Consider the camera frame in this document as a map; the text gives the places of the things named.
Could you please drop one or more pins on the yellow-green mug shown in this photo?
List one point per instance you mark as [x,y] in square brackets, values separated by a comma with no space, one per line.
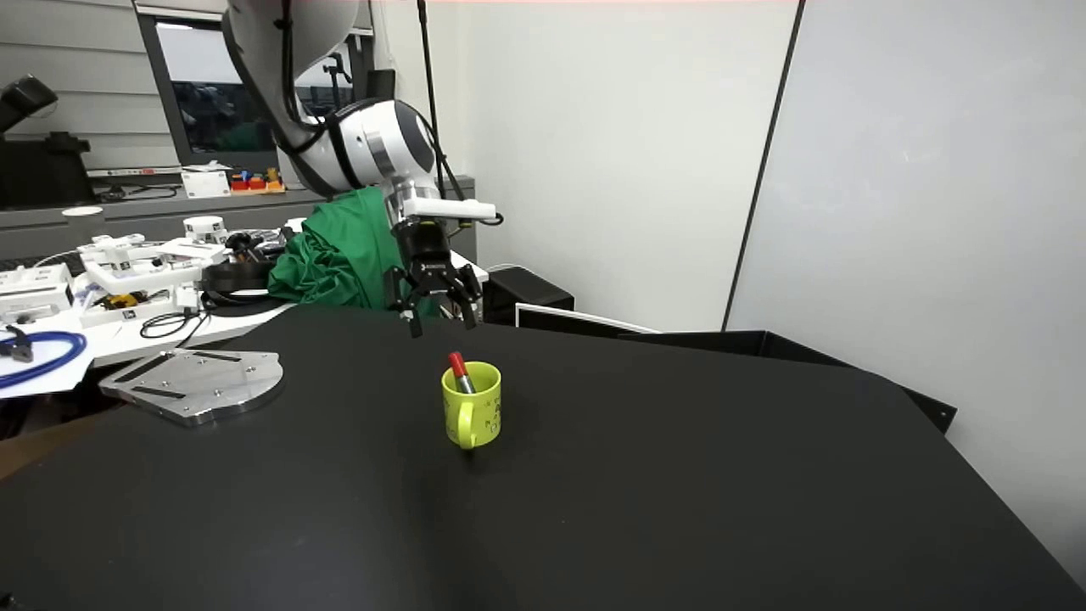
[474,419]

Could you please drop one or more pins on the white robot parts pile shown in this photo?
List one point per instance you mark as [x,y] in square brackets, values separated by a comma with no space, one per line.
[137,263]

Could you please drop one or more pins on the black box on floor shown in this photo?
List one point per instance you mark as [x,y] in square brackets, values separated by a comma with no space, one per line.
[517,296]

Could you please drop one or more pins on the green cloth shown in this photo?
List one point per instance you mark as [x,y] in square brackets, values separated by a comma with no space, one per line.
[339,256]

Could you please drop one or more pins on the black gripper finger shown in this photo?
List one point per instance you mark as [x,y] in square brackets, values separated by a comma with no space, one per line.
[468,296]
[409,317]

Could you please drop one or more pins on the black headphones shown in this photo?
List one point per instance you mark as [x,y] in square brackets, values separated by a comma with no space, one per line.
[237,281]

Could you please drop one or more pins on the grey metal plate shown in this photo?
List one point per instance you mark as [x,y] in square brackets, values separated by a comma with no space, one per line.
[197,384]

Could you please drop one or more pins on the dark window monitor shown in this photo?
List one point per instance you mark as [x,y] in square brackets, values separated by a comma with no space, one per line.
[210,114]

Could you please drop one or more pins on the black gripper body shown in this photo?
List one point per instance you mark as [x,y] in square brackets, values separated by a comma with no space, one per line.
[424,267]

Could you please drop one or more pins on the red capped pen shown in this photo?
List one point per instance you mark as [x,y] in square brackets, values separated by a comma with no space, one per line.
[456,360]

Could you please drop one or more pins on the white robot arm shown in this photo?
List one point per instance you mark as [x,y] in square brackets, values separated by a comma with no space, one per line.
[353,148]

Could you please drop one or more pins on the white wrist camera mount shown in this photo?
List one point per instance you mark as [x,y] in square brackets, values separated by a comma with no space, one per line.
[417,198]

